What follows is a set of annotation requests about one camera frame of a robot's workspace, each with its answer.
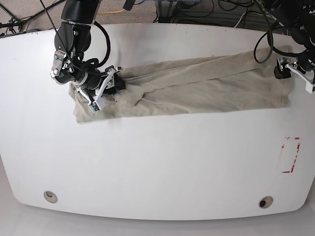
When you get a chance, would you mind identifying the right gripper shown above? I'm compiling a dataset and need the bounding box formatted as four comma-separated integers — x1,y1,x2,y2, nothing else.
73,66,126,102

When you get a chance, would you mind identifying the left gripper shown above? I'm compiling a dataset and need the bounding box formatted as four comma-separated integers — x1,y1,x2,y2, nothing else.
274,57,315,84

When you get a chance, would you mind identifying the beige T-shirt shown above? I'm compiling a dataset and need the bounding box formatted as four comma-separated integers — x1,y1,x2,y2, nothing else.
68,51,294,123

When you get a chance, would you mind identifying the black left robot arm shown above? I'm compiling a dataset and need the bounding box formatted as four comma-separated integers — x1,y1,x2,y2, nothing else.
264,0,315,79

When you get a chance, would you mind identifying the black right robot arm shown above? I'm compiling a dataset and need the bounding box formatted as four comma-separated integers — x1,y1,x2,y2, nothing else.
51,0,126,110

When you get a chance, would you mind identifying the red tape rectangle marking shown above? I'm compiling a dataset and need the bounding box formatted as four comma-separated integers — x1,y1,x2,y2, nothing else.
278,137,301,174

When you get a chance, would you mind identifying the black tripod stand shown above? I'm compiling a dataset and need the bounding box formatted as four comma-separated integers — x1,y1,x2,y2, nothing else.
0,0,67,37

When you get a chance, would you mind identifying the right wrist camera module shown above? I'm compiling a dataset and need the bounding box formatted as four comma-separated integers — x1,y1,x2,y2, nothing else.
88,99,106,114

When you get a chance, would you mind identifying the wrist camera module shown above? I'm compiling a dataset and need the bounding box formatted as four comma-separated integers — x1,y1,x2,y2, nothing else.
88,99,106,114
305,82,315,94

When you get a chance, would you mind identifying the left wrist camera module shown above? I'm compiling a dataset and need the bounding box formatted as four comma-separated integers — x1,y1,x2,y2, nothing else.
305,82,315,94

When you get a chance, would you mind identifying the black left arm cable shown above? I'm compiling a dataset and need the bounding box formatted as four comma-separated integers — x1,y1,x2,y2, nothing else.
253,0,308,64

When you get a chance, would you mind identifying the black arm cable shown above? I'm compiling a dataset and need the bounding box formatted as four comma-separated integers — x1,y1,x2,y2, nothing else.
78,21,111,72
253,0,308,64

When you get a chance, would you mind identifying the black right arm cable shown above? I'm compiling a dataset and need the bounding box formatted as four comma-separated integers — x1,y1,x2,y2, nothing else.
78,21,111,72

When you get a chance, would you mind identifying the yellow cable on floor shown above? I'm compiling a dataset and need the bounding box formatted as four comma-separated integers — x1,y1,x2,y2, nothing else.
98,8,125,15

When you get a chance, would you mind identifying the left table cable grommet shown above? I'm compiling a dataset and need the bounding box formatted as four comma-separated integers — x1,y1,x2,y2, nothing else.
43,191,58,204

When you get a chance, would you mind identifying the table cable grommet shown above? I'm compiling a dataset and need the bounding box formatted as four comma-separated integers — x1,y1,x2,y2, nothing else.
258,196,273,209
43,191,58,204

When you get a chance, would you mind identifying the right table cable grommet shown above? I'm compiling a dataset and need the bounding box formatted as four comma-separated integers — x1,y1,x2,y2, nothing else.
258,196,273,209

